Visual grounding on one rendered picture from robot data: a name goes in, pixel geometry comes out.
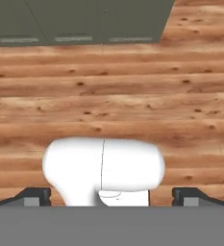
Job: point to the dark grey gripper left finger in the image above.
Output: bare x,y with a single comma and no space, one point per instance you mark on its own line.
36,194

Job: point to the white rounded object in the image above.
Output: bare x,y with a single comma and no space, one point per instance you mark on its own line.
100,166

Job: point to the dark grey-green cupboard run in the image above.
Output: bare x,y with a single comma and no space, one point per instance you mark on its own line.
81,19

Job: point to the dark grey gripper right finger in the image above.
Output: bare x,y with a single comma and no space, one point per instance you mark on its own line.
185,193

